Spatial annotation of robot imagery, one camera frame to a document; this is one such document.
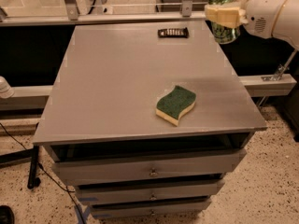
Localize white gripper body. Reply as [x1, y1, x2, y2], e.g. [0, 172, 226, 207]
[245, 0, 293, 39]

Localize white cylinder at left edge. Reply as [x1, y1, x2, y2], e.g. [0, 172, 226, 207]
[0, 77, 14, 99]

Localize top grey drawer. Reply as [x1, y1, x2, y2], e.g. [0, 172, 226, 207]
[52, 148, 246, 186]

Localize bottom grey drawer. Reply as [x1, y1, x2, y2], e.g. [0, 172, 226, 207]
[91, 197, 211, 219]

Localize green and yellow sponge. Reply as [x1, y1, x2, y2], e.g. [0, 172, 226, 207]
[156, 86, 196, 126]

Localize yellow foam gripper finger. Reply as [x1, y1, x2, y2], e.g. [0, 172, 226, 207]
[205, 2, 249, 28]

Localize dark round object on floor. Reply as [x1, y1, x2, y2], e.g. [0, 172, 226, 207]
[0, 205, 15, 224]

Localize black metal leg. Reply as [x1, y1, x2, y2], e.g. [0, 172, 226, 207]
[27, 147, 40, 189]

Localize grey drawer cabinet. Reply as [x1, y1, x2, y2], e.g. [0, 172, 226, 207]
[31, 20, 268, 220]

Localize metal rail frame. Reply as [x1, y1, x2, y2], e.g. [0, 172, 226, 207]
[0, 0, 207, 27]

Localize small black ridged object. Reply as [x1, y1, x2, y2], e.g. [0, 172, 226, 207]
[158, 27, 189, 38]

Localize metal diagonal brace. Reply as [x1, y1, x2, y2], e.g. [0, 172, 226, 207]
[262, 49, 297, 81]

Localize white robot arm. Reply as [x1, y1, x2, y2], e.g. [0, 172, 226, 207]
[205, 0, 299, 50]

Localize black floor cable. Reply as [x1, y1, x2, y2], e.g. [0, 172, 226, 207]
[0, 123, 87, 224]

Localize grey drawer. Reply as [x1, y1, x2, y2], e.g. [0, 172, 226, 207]
[91, 197, 211, 219]
[52, 148, 246, 186]
[76, 179, 224, 205]

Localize green soda can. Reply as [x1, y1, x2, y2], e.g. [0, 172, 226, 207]
[208, 0, 240, 44]

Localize middle grey drawer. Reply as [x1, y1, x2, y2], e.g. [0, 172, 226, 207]
[76, 179, 224, 205]

